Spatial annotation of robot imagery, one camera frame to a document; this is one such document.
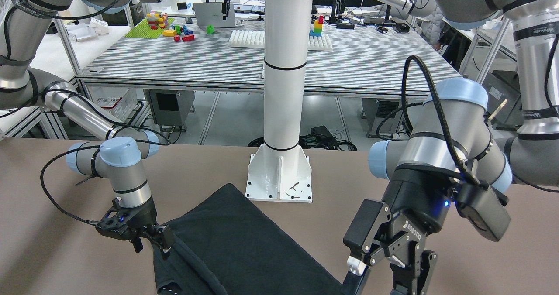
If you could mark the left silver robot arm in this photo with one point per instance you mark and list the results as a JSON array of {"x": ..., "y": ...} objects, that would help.
[{"x": 451, "y": 156}]

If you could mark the white peg tray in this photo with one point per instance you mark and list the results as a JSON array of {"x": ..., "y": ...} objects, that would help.
[{"x": 249, "y": 38}]

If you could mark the stacked coloured block tower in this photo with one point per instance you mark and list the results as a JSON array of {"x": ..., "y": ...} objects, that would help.
[{"x": 317, "y": 30}]

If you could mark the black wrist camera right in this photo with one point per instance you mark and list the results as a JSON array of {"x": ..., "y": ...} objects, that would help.
[{"x": 112, "y": 225}]

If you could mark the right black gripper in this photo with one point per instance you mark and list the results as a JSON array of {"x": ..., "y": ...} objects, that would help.
[{"x": 146, "y": 215}]

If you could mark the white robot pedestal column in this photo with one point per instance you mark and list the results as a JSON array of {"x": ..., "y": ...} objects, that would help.
[{"x": 280, "y": 171}]

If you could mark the green building block baseplate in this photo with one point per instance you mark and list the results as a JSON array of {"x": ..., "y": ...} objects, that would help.
[{"x": 143, "y": 30}]

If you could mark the black printed t-shirt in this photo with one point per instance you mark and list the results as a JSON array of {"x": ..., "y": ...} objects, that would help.
[{"x": 227, "y": 246}]

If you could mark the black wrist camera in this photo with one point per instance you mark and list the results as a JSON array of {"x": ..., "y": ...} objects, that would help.
[
  {"x": 483, "y": 207},
  {"x": 112, "y": 225}
]

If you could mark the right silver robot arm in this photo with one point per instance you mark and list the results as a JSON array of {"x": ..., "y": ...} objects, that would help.
[{"x": 118, "y": 158}]

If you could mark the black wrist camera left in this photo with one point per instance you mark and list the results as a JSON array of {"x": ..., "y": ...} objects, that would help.
[{"x": 483, "y": 207}]

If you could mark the striped background work table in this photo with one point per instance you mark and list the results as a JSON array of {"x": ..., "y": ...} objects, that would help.
[{"x": 363, "y": 63}]

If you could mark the white plastic basket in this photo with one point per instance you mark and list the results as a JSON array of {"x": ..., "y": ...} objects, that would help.
[{"x": 120, "y": 102}]

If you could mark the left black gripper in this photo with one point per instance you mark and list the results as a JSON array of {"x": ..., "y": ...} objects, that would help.
[{"x": 412, "y": 201}]

